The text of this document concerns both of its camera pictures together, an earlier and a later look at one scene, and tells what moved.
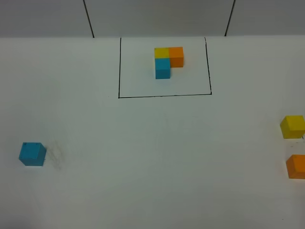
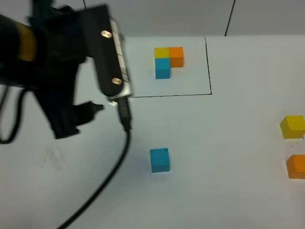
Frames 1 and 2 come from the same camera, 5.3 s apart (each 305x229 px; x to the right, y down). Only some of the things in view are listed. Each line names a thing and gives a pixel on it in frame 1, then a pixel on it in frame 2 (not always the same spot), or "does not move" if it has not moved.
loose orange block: x=295 y=164 does not move
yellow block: x=292 y=126 does not move
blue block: x=33 y=154 -> x=160 y=161
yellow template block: x=161 y=53 does not move
